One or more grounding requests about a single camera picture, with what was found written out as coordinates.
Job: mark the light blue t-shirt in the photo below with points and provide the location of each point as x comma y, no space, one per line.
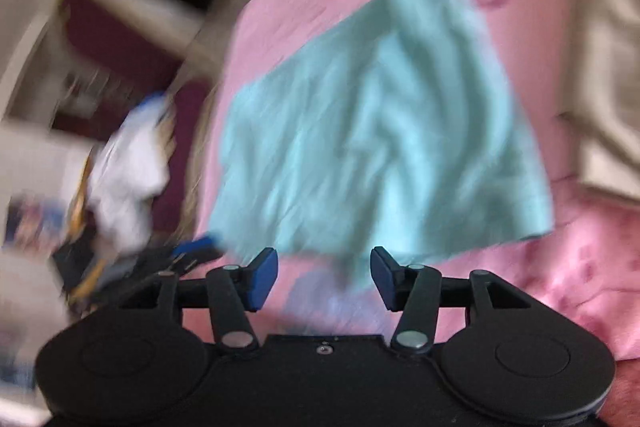
380,132

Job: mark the maroon padded chair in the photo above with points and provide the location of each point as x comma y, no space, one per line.
130,42

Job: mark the reddish brown blanket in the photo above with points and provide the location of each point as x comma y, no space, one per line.
625,397

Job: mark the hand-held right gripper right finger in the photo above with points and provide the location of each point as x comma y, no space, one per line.
382,279

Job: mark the white cloth on chair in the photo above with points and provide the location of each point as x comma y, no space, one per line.
130,177

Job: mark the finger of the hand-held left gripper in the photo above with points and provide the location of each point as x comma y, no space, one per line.
196,246

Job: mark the beige folded garment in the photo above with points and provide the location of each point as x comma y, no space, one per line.
610,57

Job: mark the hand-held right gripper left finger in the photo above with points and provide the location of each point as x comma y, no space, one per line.
262,279

